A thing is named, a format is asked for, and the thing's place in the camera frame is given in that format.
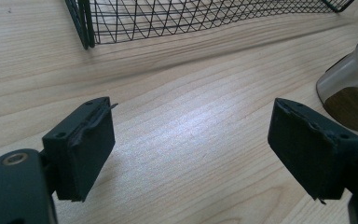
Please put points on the clear glass jar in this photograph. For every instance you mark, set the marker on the clear glass jar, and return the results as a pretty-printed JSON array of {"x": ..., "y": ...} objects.
[{"x": 352, "y": 90}]

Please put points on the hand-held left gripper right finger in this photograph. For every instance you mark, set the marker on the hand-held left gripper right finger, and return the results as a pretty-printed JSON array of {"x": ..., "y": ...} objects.
[{"x": 307, "y": 149}]

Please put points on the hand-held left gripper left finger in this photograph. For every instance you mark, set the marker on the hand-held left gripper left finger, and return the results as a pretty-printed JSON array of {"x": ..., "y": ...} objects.
[{"x": 84, "y": 149}]

